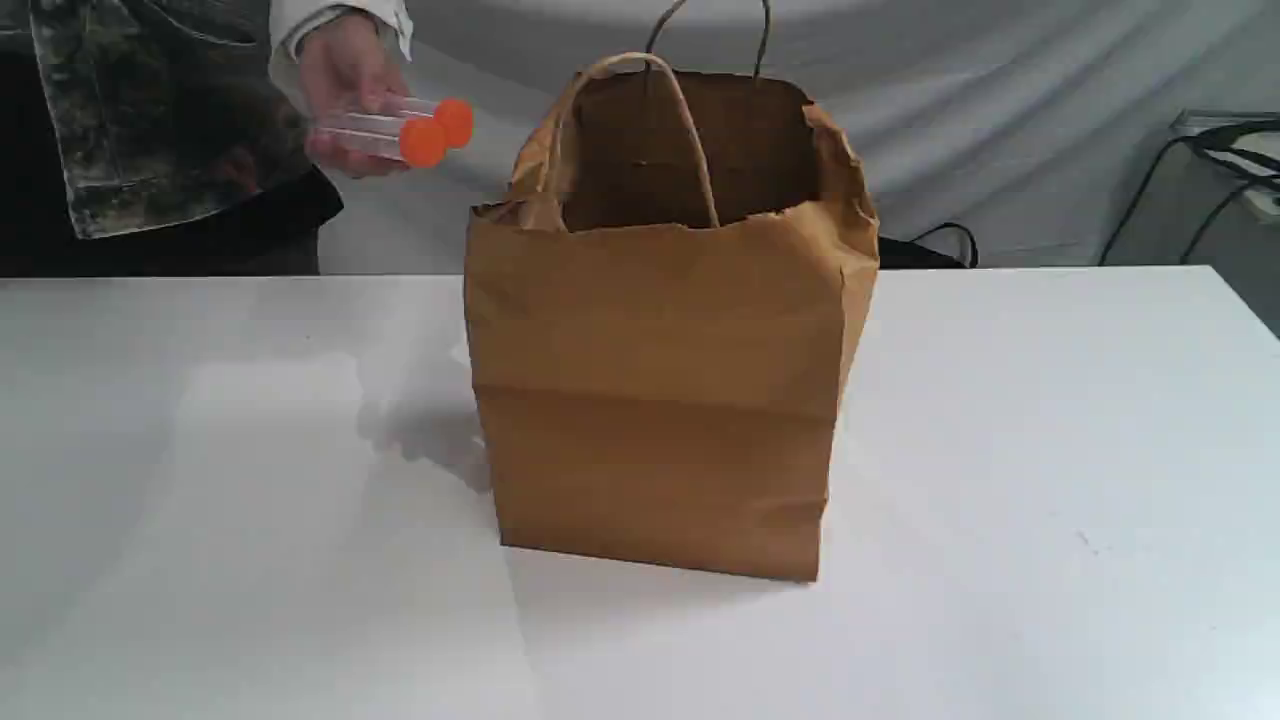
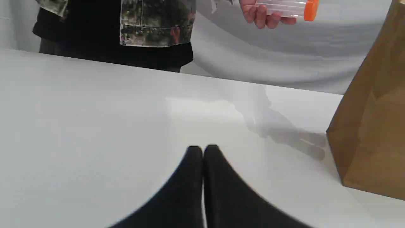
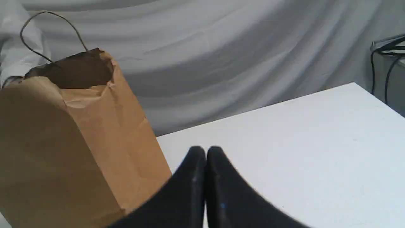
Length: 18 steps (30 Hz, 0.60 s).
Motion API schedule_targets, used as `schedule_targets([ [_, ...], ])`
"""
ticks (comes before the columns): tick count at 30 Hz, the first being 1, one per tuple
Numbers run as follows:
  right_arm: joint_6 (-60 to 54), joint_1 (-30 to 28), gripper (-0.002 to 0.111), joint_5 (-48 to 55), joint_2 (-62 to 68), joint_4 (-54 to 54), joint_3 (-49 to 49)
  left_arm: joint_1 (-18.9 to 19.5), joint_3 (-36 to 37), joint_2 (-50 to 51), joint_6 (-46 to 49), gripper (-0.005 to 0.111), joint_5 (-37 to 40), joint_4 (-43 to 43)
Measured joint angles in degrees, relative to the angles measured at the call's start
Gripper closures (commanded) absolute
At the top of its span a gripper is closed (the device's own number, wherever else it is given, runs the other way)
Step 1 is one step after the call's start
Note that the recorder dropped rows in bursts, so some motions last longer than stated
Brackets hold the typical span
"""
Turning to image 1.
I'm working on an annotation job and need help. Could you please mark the black object behind table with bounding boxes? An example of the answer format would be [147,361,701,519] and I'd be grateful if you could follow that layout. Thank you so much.
[878,222,980,272]

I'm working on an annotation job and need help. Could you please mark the white backdrop cloth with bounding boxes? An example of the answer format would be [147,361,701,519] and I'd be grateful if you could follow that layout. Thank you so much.
[320,1,1277,274]

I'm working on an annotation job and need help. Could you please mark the person's hand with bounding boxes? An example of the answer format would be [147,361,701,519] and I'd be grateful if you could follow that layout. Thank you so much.
[300,9,410,178]

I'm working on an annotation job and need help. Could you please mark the brown paper bag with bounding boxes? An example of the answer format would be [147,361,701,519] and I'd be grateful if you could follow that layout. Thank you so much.
[463,13,881,583]

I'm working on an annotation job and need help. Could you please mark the black cables at right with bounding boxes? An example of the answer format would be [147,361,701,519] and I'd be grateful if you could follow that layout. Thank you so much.
[1098,120,1280,266]

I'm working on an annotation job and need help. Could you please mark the person's camouflage shirt torso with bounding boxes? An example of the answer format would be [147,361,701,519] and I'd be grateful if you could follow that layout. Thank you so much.
[0,0,415,278]

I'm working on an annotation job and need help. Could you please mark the clear tube orange cap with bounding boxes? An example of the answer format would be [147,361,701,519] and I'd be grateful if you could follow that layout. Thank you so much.
[314,111,449,168]
[381,95,475,149]

